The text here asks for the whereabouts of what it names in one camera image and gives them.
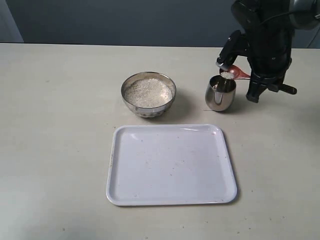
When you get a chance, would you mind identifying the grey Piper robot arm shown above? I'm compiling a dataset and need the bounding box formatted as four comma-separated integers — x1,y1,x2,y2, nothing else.
231,0,320,103

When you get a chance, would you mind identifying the white plastic tray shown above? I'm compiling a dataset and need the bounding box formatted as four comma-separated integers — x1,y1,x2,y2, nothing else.
106,124,238,207

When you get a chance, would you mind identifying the steel bowl of rice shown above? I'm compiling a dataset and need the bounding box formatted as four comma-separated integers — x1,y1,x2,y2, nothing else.
120,71,177,118

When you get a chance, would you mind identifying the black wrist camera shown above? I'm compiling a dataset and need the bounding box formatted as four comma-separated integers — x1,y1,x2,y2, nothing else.
215,30,249,71

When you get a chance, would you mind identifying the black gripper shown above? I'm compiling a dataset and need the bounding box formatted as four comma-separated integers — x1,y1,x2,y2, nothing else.
246,24,293,103

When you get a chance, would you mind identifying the steel cup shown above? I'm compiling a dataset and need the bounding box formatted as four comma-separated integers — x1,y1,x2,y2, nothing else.
205,75,237,112

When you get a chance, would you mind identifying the dark red wooden spoon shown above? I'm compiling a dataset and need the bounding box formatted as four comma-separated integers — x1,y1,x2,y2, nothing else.
219,64,298,95

